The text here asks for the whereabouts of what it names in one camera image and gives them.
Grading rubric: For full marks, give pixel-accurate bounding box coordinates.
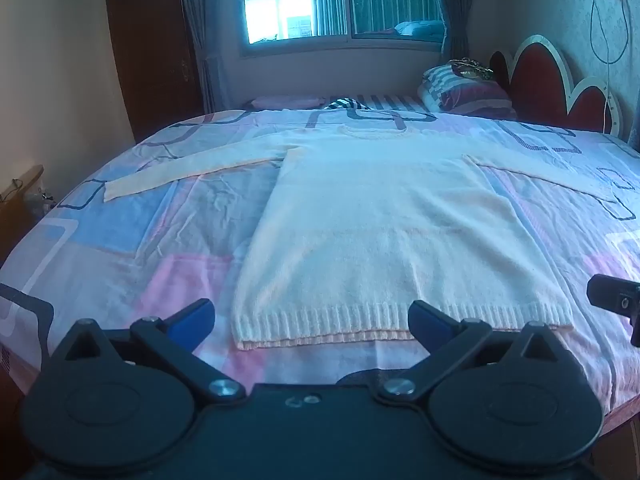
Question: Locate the black white striped cloth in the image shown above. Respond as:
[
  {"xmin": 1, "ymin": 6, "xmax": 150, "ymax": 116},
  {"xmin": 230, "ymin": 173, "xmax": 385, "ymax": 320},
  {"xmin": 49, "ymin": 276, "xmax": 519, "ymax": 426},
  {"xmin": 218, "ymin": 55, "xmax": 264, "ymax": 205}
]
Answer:
[{"xmin": 322, "ymin": 97, "xmax": 372, "ymax": 112}]

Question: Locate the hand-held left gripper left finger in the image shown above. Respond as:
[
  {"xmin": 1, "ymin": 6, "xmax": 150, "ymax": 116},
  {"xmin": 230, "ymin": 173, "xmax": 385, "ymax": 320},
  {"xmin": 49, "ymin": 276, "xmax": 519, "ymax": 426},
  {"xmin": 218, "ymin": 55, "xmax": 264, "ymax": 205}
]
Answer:
[{"xmin": 50, "ymin": 298, "xmax": 247, "ymax": 406}]

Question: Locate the cream knitted sweater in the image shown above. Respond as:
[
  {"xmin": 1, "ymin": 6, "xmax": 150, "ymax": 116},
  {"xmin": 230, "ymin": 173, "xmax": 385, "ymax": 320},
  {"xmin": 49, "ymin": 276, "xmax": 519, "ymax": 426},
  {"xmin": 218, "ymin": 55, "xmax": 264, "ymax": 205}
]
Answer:
[{"xmin": 102, "ymin": 124, "xmax": 621, "ymax": 352}]

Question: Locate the dark gold bag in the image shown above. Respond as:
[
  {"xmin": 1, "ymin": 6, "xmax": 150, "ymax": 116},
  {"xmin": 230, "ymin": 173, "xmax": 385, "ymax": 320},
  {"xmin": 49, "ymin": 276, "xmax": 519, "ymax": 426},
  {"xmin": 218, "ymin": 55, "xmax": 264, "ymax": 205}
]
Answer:
[{"xmin": 450, "ymin": 58, "xmax": 497, "ymax": 81}]

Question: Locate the wooden nightstand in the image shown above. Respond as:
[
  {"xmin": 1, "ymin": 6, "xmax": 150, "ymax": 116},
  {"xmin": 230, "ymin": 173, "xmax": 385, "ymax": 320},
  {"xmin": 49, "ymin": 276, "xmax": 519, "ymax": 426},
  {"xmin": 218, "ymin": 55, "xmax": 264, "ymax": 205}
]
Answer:
[{"xmin": 0, "ymin": 165, "xmax": 47, "ymax": 261}]

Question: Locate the dark wooden wardrobe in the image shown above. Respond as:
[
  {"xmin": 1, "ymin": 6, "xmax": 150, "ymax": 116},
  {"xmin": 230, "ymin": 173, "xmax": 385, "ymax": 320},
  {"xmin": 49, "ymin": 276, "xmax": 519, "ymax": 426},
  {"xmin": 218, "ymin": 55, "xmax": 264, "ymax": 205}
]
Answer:
[{"xmin": 104, "ymin": 0, "xmax": 206, "ymax": 143}]

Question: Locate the hanging wall cable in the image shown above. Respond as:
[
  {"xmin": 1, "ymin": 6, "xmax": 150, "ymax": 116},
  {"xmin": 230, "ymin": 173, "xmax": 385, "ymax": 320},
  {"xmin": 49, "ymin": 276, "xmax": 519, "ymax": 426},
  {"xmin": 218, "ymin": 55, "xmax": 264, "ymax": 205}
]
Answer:
[{"xmin": 590, "ymin": 0, "xmax": 632, "ymax": 133}]

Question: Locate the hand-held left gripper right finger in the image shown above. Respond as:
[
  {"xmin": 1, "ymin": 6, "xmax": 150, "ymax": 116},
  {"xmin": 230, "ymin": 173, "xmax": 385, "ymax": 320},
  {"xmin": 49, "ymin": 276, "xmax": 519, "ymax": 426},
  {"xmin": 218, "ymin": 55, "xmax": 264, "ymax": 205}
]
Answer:
[{"xmin": 372, "ymin": 300, "xmax": 576, "ymax": 404}]

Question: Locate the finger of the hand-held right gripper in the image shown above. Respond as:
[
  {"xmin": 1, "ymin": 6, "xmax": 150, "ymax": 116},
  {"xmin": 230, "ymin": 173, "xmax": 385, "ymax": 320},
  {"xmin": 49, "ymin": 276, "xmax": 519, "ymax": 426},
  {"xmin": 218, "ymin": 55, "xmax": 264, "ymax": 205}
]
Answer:
[{"xmin": 586, "ymin": 274, "xmax": 640, "ymax": 348}]

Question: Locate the patterned pink blue bedsheet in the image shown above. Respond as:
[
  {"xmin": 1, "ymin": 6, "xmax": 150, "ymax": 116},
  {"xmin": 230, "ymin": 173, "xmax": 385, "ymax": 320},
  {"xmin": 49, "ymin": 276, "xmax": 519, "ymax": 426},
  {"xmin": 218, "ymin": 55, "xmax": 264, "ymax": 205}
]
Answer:
[{"xmin": 0, "ymin": 105, "xmax": 640, "ymax": 413}]

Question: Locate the grey curtain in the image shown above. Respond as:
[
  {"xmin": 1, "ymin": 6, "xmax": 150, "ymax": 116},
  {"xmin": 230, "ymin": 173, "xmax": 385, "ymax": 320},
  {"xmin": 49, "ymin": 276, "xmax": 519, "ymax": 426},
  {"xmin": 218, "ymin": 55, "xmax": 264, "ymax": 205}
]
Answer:
[
  {"xmin": 432, "ymin": 0, "xmax": 477, "ymax": 59},
  {"xmin": 177, "ymin": 0, "xmax": 232, "ymax": 113}
]

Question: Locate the red and white headboard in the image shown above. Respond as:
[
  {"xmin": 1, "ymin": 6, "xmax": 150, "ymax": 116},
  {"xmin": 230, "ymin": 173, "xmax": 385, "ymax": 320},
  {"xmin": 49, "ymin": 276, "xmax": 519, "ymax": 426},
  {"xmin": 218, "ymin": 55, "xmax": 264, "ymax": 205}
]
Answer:
[{"xmin": 489, "ymin": 35, "xmax": 623, "ymax": 136}]

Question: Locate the window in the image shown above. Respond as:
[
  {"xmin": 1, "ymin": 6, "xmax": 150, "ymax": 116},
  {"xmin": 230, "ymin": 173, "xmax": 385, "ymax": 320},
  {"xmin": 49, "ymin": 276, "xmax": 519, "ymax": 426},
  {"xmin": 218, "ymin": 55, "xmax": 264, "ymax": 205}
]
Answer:
[{"xmin": 239, "ymin": 0, "xmax": 446, "ymax": 47}]

